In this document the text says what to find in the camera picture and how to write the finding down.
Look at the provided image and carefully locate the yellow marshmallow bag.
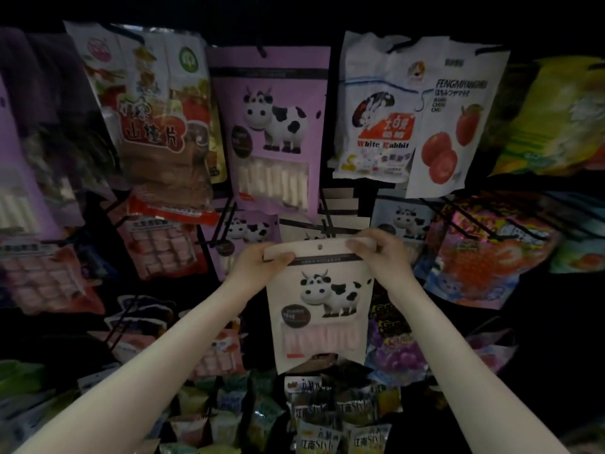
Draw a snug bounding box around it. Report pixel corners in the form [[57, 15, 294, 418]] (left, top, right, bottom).
[[492, 56, 605, 176]]

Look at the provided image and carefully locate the large cow-print snack bag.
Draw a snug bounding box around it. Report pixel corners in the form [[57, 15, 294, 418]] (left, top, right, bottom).
[[208, 47, 332, 218]]

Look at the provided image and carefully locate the row of pale green pouches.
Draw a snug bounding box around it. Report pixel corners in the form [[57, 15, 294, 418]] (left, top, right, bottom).
[[142, 373, 285, 454]]

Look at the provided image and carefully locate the White Rabbit candy bag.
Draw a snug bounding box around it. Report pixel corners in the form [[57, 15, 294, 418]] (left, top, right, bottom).
[[333, 33, 438, 182]]

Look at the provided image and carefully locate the person's left hand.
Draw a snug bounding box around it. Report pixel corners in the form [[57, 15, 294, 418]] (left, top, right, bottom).
[[222, 241, 296, 303]]

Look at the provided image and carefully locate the person's right forearm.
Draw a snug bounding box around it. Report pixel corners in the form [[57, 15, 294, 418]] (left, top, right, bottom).
[[388, 279, 568, 454]]

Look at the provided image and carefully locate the purple grape jelly bag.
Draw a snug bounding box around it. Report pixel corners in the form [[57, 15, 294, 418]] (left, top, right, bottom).
[[367, 298, 431, 384]]

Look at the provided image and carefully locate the row of pink handle pouches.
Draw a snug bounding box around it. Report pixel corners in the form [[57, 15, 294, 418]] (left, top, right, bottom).
[[89, 298, 181, 365]]

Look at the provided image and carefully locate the person's left forearm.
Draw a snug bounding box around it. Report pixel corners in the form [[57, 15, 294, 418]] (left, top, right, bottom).
[[14, 283, 251, 454]]

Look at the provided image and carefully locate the strawberry jelly bag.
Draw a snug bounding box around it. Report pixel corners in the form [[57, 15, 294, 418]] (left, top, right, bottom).
[[423, 207, 559, 308]]

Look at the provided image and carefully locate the person's right hand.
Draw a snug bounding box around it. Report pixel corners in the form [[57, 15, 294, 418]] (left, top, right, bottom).
[[345, 226, 422, 289]]

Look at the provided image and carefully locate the row of small yellow pouches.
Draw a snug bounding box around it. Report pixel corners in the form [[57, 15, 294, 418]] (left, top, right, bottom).
[[284, 373, 403, 454]]

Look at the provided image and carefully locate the pastel cube marshmallow bag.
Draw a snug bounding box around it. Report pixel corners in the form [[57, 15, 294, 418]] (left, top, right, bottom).
[[468, 330, 519, 375]]

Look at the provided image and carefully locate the white red fruit bag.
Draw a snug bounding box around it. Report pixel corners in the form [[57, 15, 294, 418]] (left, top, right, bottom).
[[405, 47, 512, 199]]

